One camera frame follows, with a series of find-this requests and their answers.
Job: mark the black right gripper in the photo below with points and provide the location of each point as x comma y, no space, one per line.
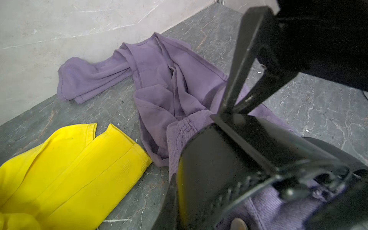
325,39

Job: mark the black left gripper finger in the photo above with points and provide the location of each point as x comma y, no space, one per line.
168,216

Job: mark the purple jacket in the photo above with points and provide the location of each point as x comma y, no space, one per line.
176,92

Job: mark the yellow trousers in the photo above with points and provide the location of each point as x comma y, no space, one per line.
72,181

